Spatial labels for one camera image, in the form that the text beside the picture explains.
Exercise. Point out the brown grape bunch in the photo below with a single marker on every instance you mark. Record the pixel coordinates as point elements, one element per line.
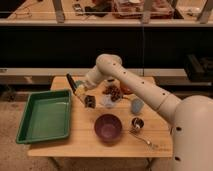
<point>114,92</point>

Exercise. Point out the small metal cup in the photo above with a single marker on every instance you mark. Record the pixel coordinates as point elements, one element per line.
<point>137,124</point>

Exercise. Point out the orange bowl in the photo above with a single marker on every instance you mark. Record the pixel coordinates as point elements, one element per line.
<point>125,89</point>

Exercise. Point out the green sponge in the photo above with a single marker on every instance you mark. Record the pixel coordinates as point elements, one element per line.
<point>78,83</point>

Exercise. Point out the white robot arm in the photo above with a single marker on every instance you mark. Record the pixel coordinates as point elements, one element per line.
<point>191,118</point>

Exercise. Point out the yellow banana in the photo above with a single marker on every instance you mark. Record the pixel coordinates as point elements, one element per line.
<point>129,97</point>

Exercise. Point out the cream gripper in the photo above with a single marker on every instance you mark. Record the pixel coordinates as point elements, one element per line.
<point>81,90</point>

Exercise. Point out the wooden table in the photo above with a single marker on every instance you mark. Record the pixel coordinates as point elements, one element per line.
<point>122,154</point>

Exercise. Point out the black handled brush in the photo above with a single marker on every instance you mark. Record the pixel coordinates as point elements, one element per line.
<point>88,100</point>

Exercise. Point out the green plastic tray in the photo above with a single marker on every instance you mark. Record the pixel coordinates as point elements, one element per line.
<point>46,117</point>

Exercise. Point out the metal spoon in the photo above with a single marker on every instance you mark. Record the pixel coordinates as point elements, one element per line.
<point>148,142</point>

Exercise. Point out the light blue cup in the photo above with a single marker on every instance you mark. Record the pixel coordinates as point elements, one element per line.
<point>136,106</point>

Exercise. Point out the purple bowl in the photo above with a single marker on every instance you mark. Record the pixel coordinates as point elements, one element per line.
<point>108,128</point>

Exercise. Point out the blue grey cloth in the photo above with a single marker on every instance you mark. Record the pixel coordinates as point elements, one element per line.
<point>107,102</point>

